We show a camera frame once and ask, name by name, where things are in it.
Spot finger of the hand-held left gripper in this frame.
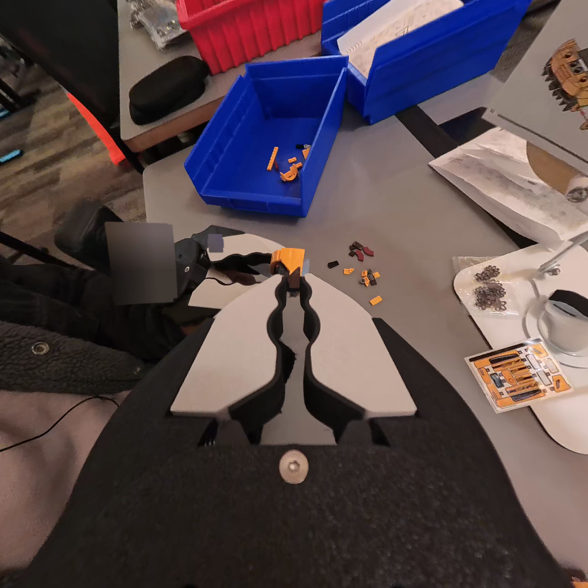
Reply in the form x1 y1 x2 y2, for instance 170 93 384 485
209 232 286 273
187 269 266 312

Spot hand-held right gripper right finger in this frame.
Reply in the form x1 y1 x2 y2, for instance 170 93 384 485
300 273 419 443

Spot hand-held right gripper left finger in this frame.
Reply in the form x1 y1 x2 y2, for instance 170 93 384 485
170 274 296 445

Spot orange and black lego assembly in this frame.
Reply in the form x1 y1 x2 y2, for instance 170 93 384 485
270 247 307 297

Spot scattered loose lego pieces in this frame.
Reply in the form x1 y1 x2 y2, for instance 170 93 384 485
327 241 383 307

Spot lego instruction booklet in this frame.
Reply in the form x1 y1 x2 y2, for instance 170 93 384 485
481 0 588 164

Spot open blue plastic bin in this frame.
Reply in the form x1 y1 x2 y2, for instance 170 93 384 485
184 55 348 217

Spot dark fleece jacket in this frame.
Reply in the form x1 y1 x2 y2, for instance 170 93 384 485
0 319 152 396

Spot orange sticker sheet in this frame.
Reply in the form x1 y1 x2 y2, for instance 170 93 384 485
464 339 573 414

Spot black tripod leg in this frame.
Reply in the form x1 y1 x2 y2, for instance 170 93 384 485
0 230 74 269

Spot black glasses case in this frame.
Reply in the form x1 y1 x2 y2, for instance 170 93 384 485
129 55 210 126

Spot white book stand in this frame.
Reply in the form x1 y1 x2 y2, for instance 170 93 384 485
454 140 588 454

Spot red plastic bin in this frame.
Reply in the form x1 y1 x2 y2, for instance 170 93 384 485
176 0 328 75

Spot white paper bag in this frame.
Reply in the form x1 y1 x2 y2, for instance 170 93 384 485
428 128 588 244

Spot grey pants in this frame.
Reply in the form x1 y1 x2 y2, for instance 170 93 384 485
0 390 129 575

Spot large blue plastic bin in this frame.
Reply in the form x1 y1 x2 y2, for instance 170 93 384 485
321 0 533 126

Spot clear plastic parts bag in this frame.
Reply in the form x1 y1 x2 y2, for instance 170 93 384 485
125 0 187 50

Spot dark chair with orange trim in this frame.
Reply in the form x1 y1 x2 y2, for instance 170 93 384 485
0 0 134 171

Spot white instruction papers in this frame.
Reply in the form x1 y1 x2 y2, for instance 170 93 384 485
337 0 466 78

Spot thin black cable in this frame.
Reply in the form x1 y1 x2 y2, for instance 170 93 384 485
0 395 120 453

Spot bag of black chain links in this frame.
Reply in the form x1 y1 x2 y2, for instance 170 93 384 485
452 255 522 319

